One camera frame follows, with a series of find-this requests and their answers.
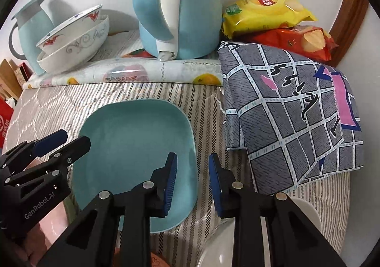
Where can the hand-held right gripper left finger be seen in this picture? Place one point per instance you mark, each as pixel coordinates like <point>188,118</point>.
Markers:
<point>170,186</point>

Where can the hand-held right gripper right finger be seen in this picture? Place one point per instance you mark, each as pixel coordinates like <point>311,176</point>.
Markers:
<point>214,186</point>

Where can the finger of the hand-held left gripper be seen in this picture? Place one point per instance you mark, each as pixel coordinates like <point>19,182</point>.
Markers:
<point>50,140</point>
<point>74,149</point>

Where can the plain white bowl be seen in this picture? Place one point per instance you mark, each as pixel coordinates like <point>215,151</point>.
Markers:
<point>219,243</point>

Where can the teal square plate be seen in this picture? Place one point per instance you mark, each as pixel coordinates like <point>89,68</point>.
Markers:
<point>130,136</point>

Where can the brown bowl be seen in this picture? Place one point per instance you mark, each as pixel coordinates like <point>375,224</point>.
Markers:
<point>158,261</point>

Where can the person's left hand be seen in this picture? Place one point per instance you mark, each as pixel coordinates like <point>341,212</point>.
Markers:
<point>38,243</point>

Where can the red paper bag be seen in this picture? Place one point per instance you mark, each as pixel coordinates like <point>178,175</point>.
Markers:
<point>5,124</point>

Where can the red patterned box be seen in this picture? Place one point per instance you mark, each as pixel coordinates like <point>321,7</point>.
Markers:
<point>23,72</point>

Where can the cardboard box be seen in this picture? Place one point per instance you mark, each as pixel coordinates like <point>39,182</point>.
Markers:
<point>7,77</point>

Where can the grey patterned white bowl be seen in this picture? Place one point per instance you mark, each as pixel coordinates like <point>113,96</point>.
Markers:
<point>74,56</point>

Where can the grey checked folded cloth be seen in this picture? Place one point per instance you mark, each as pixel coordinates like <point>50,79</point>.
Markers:
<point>282,124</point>

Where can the light blue thermal jug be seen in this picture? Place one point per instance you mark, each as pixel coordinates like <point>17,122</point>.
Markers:
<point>32,26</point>

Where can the fruit printed tablecloth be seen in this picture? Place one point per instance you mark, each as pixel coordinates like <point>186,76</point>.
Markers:
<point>178,69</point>

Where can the red patterned white bowl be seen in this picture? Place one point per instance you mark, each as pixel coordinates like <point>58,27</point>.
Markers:
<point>74,22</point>

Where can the red snack bag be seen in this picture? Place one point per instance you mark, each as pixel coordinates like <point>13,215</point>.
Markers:
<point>285,41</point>

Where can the yellow snack bag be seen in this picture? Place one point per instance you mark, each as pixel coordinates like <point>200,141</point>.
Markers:
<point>261,17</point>

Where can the light blue electric kettle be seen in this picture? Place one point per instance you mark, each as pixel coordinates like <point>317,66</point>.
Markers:
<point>193,2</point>

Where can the brown wooden frame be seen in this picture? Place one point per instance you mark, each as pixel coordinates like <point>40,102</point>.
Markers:
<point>350,17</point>

